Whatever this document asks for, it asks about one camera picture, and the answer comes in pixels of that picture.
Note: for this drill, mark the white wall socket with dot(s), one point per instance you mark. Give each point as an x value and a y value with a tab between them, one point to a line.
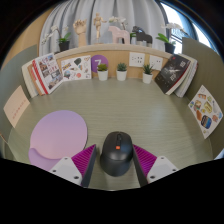
156	62
137	59

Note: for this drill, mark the small plant in white pot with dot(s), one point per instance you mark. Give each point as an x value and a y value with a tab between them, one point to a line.
147	78
121	75
102	75

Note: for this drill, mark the white orchid in black pot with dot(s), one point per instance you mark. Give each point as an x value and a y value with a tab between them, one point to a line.
64	46
169	47

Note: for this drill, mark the illustrated food sticker card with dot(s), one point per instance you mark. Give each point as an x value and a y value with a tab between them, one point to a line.
206	111

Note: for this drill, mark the purple mouse pad with wrist rest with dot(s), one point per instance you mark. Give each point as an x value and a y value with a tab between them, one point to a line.
58	133

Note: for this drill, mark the wooden mannequin figure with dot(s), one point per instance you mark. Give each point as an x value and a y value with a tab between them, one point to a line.
98	25

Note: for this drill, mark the red-spined photo book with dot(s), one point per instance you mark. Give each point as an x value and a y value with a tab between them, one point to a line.
48	73

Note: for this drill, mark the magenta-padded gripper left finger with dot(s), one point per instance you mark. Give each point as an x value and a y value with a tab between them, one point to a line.
75	166

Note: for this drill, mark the black computer mouse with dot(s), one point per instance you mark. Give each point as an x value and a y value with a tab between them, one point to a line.
116	156

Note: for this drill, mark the pink wooden horse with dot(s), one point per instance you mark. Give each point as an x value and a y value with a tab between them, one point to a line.
118	35

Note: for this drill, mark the dark cover book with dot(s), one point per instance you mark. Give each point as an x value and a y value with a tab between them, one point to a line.
171	73

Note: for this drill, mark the white sticker picture card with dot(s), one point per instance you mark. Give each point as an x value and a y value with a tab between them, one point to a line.
76	68

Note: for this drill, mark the large glass window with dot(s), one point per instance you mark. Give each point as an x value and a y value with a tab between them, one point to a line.
170	13

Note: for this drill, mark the round purple number sign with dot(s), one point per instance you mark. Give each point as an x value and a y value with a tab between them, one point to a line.
98	60

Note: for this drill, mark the wooden hand model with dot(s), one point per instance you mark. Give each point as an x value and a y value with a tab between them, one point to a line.
81	31

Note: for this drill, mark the grey-green desk divider panel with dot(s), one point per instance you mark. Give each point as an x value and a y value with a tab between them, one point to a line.
206	66
13	73

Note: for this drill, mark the pale pink card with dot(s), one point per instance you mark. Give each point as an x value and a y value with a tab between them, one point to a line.
16	106

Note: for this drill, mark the white book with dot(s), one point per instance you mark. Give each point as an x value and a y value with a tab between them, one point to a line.
28	78

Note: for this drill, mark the dark wooden horse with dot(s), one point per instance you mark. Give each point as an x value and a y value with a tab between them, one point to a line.
142	35

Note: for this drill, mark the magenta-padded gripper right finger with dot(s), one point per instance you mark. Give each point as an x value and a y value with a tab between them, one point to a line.
155	166

